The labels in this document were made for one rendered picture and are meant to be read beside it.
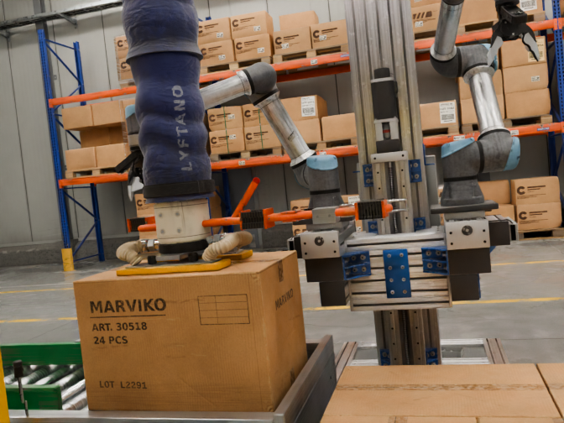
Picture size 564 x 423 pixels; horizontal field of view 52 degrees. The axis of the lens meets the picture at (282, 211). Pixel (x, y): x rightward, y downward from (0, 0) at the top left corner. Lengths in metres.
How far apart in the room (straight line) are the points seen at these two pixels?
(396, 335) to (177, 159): 1.11
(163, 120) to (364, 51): 0.93
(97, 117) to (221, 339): 8.91
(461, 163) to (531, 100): 6.82
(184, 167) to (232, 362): 0.59
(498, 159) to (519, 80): 6.78
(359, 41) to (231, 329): 1.26
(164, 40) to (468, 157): 1.09
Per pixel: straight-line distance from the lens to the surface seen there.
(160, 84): 1.78
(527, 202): 8.86
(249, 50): 9.37
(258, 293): 1.58
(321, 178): 2.13
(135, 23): 1.83
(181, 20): 1.82
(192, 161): 1.76
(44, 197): 12.66
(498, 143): 2.14
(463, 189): 2.09
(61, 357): 2.48
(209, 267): 1.67
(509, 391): 1.78
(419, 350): 2.30
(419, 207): 2.31
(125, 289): 1.76
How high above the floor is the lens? 1.19
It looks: 3 degrees down
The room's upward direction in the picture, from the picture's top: 6 degrees counter-clockwise
